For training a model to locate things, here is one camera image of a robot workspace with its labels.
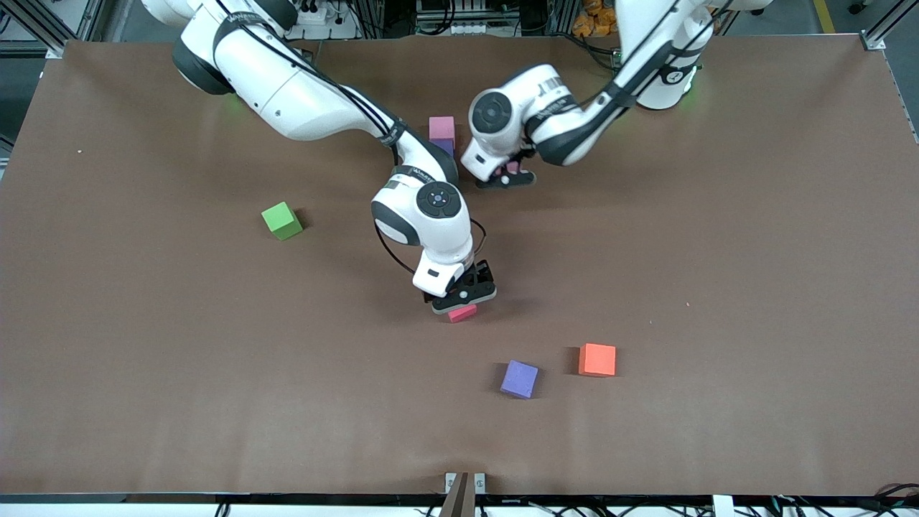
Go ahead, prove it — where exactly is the green foam block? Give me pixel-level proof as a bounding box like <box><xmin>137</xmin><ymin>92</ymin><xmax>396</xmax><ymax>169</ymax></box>
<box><xmin>261</xmin><ymin>201</ymin><xmax>304</xmax><ymax>241</ymax></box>

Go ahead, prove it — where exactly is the white table edge rail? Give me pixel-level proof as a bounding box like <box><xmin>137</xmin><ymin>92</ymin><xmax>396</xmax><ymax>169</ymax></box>
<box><xmin>0</xmin><ymin>494</ymin><xmax>919</xmax><ymax>517</ymax></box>

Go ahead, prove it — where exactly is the light purple foam block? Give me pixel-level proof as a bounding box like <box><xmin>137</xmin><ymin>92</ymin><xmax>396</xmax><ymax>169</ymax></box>
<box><xmin>500</xmin><ymin>359</ymin><xmax>540</xmax><ymax>400</ymax></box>

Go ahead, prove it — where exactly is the bag of orange objects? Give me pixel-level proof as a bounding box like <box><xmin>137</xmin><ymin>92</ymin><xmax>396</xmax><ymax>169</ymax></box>
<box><xmin>572</xmin><ymin>0</ymin><xmax>622</xmax><ymax>38</ymax></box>

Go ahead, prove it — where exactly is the table cover sheet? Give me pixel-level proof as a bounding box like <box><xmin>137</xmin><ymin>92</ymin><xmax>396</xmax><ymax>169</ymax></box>
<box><xmin>0</xmin><ymin>34</ymin><xmax>919</xmax><ymax>498</ymax></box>

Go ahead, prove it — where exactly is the orange foam block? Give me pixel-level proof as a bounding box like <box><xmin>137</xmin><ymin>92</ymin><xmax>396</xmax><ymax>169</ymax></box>
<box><xmin>578</xmin><ymin>343</ymin><xmax>617</xmax><ymax>378</ymax></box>

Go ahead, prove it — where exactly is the metal bracket with brown strip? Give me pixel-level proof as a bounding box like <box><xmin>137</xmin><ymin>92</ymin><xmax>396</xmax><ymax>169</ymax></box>
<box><xmin>439</xmin><ymin>472</ymin><xmax>487</xmax><ymax>517</ymax></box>

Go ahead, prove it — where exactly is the aluminium frame profile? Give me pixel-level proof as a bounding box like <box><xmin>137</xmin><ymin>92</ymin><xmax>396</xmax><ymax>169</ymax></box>
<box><xmin>862</xmin><ymin>0</ymin><xmax>919</xmax><ymax>51</ymax></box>
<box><xmin>0</xmin><ymin>0</ymin><xmax>116</xmax><ymax>60</ymax></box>

